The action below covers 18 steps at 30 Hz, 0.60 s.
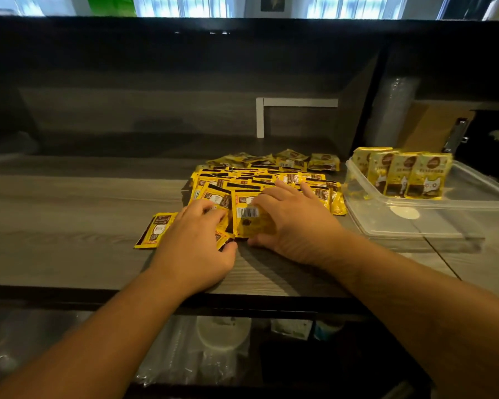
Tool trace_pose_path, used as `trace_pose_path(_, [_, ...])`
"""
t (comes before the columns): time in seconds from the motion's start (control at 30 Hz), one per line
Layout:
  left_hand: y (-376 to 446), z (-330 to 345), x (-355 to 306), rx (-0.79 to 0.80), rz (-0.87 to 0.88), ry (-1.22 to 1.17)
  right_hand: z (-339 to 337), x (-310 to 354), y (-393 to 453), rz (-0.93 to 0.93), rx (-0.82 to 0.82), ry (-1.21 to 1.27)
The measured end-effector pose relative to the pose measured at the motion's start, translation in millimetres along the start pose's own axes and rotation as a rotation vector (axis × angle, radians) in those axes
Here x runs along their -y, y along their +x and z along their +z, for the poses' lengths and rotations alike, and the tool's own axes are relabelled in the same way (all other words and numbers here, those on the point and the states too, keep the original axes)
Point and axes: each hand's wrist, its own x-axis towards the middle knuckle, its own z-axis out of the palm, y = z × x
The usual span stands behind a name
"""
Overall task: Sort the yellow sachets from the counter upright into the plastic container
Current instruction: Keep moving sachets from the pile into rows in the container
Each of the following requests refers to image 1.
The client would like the pile of yellow sachets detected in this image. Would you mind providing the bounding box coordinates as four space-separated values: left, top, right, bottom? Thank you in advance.
187 148 348 250

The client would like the person's left hand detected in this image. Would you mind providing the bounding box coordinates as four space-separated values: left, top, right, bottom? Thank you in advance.
149 199 238 298

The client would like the clear plastic container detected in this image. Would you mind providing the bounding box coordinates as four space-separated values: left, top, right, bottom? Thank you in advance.
343 156 499 252

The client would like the person's right forearm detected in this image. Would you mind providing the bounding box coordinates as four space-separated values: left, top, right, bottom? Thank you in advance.
330 230 499 399

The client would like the wrapped stack of clear cups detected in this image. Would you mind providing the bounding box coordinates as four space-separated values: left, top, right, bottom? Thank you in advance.
364 75 421 148

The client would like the white angled bracket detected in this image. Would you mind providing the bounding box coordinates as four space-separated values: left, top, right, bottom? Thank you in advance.
256 97 339 139

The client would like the brown clipboard with metal clip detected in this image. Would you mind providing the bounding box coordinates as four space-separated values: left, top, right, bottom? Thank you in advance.
397 101 477 156

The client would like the small blue container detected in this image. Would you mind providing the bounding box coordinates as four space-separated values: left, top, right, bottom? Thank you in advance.
314 320 345 342

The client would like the wrapped stack of white lids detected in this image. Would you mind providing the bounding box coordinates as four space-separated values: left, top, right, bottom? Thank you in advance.
195 316 252 385

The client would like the row of packets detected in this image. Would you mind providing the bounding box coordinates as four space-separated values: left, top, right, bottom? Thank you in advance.
351 146 454 201

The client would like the person's right hand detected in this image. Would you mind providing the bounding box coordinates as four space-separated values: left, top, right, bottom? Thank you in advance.
247 179 350 269

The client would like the person's left forearm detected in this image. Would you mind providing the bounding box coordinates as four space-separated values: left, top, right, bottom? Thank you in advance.
0 268 188 399

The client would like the dark curtain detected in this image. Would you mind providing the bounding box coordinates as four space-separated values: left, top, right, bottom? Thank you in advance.
436 0 496 21

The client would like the clear plastic sleeve of cups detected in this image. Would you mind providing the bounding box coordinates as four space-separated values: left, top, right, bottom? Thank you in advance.
134 315 200 386

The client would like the white paper packet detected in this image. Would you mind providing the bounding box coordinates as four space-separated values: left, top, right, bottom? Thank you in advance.
270 319 313 341

